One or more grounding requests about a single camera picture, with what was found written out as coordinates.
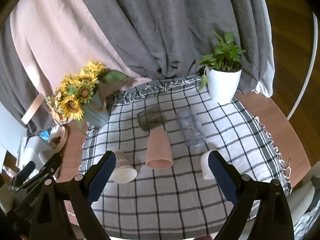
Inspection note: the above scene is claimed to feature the pink plastic cup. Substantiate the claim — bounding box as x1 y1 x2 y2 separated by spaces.
146 128 173 169

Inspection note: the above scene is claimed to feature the black clamp tool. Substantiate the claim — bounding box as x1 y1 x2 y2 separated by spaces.
0 152 63 240

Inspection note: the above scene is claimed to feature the white plastic cup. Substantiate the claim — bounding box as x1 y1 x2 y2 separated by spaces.
200 151 215 180

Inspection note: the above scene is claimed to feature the green pothos plant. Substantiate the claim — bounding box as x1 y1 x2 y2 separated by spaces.
199 31 246 89

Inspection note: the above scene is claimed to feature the white plant pot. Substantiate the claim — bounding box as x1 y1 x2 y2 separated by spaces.
206 68 242 105

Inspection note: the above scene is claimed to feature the blue ribbed flower vase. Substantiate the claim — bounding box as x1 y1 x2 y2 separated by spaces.
82 89 110 128

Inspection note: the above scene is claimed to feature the pink curtain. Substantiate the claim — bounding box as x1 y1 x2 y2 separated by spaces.
10 0 150 95

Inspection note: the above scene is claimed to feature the grey curtain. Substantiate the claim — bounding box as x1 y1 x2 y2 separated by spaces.
1 0 275 121

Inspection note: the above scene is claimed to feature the white patterned paper cup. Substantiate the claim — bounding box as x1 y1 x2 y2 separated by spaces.
110 150 138 184

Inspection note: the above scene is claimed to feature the checkered white tablecloth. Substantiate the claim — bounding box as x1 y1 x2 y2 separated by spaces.
81 76 291 239

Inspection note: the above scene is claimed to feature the dark grey glass cup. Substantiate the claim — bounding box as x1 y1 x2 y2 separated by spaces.
137 105 167 132

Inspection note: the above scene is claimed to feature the sunflower bouquet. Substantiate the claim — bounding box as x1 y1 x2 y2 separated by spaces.
46 61 127 124

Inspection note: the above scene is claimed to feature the clear blue glass cup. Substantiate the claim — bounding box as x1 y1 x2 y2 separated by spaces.
176 108 206 148

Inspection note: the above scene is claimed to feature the white curved floor lamp pole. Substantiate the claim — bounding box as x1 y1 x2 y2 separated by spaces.
286 11 319 121

